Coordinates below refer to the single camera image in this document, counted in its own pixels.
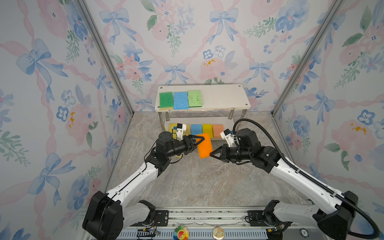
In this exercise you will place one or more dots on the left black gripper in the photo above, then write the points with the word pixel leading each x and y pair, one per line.
pixel 188 145

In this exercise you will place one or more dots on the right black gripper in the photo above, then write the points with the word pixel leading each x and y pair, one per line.
pixel 224 151

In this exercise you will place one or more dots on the pale yellow worn sponge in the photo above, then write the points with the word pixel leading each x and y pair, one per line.
pixel 187 130

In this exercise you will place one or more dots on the orange sponge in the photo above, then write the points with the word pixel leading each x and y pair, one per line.
pixel 205 146

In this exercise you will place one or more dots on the blue sponge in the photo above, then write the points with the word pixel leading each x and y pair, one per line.
pixel 196 129
pixel 181 101

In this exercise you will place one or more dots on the yellow sponge front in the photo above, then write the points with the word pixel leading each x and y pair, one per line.
pixel 208 129

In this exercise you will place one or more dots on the bright yellow sponge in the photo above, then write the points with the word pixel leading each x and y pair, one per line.
pixel 173 128

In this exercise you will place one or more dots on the salmon pink sponge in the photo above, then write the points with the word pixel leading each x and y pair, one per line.
pixel 217 130

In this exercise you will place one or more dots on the light green sponge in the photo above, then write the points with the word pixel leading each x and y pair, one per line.
pixel 195 99

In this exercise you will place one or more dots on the dark green sponge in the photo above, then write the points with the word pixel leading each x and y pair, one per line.
pixel 166 101

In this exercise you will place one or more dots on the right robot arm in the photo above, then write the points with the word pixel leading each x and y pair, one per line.
pixel 333 212

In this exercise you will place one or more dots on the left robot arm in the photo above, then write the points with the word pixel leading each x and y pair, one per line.
pixel 109 213

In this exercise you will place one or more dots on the white two-tier shelf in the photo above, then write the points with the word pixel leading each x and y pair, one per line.
pixel 201 107

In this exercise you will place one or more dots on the round brass disc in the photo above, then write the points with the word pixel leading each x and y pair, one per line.
pixel 218 233

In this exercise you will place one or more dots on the colourful round toy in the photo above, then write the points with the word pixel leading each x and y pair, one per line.
pixel 181 233

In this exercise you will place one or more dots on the round black white knob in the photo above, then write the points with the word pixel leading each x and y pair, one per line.
pixel 304 233

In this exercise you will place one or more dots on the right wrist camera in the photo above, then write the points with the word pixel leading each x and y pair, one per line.
pixel 230 138

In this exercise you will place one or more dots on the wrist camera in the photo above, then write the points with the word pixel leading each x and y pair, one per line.
pixel 180 132
pixel 230 138

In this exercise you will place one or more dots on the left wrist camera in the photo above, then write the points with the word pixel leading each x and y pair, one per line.
pixel 180 132

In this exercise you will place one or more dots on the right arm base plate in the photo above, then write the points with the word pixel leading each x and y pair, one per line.
pixel 258 218

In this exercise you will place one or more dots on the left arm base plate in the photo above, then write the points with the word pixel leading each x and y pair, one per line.
pixel 158 218

